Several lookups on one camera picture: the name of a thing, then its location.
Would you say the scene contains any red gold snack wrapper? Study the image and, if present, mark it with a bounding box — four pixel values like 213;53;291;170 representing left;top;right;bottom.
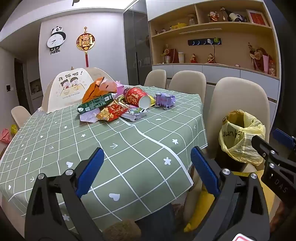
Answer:
97;100;130;121

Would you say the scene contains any brown fuzzy cloth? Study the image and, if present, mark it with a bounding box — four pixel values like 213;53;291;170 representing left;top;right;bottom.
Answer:
103;219;141;241

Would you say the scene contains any beige dining chair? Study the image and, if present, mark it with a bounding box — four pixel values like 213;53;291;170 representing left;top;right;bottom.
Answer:
206;77;271;164
184;167;208;232
144;70;167;90
11;106;31;129
168;71;207;100

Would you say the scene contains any pink toy cube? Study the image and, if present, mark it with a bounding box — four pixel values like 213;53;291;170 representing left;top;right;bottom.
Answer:
116;81;126;96

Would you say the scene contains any panda wall clock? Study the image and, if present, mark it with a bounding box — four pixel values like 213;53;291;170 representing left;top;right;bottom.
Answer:
47;26;67;55

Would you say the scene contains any green checked tablecloth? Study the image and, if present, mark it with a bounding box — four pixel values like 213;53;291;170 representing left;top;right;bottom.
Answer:
0;85;208;232

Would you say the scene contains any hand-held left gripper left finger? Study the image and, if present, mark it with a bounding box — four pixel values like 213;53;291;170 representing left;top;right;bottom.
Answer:
24;147;105;241

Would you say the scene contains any yellow plastic bin bag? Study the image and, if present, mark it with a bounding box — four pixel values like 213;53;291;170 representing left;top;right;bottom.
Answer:
218;110;266;165

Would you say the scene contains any red framed picture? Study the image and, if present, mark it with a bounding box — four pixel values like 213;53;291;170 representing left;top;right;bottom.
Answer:
246;9;269;27

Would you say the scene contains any black power strip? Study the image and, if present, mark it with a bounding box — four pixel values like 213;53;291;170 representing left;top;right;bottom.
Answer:
188;38;222;46

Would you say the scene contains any small flower figure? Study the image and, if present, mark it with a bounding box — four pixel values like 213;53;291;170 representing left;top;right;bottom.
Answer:
161;44;172;64

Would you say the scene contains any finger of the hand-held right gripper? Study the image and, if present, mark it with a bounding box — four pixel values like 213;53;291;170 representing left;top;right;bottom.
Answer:
272;128;296;150
252;134;296;167

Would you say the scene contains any flower bouquet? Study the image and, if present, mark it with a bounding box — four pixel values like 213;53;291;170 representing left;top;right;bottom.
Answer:
248;42;277;77

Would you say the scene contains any person's leg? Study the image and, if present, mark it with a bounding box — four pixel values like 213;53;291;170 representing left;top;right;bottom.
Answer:
135;202;185;235

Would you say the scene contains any yellow cushion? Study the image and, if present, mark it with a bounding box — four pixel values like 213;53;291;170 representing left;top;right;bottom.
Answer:
184;189;219;233

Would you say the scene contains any purple elephant toy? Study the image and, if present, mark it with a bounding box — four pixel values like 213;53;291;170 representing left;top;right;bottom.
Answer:
154;92;176;110

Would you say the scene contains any dark green snack packet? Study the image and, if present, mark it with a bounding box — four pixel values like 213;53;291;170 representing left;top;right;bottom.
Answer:
77;93;118;114

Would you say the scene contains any pink floor item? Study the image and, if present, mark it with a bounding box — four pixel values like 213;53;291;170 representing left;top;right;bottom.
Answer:
0;128;11;143

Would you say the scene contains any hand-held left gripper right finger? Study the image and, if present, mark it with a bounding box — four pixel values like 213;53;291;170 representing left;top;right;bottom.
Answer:
191;146;271;241

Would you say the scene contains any wooden wall shelf unit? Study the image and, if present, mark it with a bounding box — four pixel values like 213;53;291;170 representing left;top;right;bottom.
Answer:
148;0;281;79

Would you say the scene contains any salmon pink plastic bag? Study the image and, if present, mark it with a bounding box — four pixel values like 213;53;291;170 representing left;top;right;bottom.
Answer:
99;79;119;93

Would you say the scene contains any light purple wrapper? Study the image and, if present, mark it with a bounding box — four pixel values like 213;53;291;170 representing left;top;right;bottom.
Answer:
80;109;102;123

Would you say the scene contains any white low cabinet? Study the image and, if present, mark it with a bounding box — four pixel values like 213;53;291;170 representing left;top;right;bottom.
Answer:
152;64;280;102

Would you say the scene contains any silver foil wrapper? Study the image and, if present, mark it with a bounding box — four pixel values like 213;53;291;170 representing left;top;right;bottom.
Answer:
120;105;148;122

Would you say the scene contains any orange snack bag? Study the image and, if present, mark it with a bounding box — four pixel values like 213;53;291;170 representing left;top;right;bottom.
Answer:
82;77;109;103

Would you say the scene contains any dark glass cabinet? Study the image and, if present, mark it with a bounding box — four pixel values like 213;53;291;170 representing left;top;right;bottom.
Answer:
123;0;153;81

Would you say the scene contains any beige printed food cover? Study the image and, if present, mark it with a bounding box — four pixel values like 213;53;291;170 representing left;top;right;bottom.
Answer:
38;67;116;114

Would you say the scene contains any black bin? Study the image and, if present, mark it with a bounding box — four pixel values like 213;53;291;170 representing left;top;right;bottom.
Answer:
214;148;249;173

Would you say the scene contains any red gold wall ornament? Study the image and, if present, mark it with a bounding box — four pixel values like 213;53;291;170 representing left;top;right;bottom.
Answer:
76;27;96;67

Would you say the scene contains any panda plush toy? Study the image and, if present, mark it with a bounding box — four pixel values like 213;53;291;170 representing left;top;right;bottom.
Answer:
229;13;249;23

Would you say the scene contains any red paper tub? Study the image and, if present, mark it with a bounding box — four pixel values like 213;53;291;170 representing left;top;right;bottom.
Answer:
124;86;151;109

